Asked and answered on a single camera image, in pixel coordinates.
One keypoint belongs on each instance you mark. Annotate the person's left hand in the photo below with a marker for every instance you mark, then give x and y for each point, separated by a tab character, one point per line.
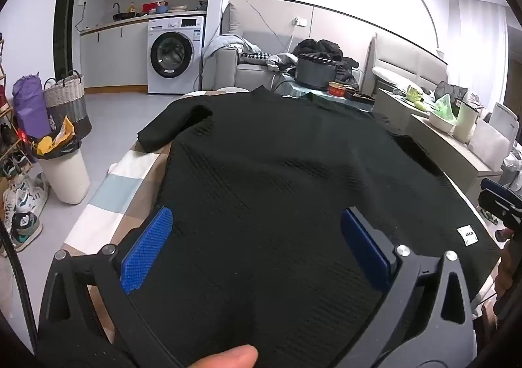
224	358

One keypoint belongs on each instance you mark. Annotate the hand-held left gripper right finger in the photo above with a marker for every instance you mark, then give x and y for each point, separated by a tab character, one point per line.
363	241

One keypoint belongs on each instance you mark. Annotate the green plastic bag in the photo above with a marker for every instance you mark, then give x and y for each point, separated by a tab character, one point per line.
445	107

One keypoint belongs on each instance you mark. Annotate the white washing machine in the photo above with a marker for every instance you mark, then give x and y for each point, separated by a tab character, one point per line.
175	50

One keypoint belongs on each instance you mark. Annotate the woven laundry basket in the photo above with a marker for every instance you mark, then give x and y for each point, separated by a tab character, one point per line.
65	103

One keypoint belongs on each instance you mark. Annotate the houndstooth cloth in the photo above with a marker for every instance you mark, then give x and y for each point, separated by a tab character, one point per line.
255	56

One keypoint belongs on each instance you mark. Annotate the red bowl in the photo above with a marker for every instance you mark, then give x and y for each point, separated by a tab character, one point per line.
337	90

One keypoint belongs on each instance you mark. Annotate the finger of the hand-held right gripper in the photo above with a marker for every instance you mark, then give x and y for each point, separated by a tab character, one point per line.
501	200

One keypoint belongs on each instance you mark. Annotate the dark grey bag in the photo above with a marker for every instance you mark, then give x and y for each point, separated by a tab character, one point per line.
450	91

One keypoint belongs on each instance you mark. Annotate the black cooking pot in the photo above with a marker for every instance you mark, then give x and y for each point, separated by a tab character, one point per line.
314	72

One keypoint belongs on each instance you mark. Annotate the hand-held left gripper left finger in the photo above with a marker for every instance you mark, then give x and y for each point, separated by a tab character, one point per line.
147	245

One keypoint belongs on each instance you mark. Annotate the black tray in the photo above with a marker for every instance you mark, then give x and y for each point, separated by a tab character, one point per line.
359	97

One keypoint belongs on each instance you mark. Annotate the black door frame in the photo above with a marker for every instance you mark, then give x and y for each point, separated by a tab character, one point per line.
67	13

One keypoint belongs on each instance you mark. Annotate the white sneaker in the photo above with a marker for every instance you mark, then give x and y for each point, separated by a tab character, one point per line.
24	194

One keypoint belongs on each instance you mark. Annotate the white bowl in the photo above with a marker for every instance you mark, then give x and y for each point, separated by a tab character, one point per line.
440	124

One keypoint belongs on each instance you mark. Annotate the teal coffee table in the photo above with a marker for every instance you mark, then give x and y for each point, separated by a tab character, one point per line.
293	90

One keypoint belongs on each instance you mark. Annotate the black knit sweater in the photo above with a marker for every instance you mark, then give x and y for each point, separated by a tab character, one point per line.
265	172

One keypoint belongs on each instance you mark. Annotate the beige side table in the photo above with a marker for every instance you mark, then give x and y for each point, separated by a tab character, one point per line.
444	156

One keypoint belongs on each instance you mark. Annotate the padded bed headboard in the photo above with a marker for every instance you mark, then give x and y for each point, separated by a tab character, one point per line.
408	56

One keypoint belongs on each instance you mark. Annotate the pile of black clothes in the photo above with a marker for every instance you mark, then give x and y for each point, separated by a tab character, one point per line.
322	48

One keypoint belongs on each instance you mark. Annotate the checked tablecloth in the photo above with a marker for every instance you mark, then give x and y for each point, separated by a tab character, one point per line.
118	188

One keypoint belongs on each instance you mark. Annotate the teal grey sneaker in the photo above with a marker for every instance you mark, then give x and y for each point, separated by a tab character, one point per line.
25	229

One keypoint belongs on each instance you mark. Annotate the grey sofa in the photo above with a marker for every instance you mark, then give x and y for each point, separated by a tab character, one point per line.
248	72

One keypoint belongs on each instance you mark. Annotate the white cup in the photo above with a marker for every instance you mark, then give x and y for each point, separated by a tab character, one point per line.
465	123

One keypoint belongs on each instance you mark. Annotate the white air purifier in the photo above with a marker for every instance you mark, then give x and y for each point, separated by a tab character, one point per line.
503	121

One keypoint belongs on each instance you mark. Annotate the white kitchen cabinet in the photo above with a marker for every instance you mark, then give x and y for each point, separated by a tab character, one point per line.
114	58

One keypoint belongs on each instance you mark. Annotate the wall socket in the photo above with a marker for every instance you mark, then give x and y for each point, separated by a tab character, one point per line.
300	21

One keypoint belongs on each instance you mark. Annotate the white trash bin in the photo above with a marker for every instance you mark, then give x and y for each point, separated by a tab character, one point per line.
65	176

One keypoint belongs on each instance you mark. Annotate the white curtain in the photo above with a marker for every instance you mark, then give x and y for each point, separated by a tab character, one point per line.
477	50

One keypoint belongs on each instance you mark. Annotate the round white stool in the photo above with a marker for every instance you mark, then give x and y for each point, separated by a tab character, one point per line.
232	89

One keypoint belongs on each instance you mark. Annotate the grey blanket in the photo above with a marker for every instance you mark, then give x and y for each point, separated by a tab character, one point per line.
224	46

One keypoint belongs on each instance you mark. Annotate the yellow green packet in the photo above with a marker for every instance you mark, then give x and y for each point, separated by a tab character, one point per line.
414	95

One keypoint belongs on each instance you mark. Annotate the purple bag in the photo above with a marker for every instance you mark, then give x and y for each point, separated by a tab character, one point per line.
28	107

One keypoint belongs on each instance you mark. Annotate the person's right hand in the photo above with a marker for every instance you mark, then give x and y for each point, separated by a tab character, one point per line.
505	270

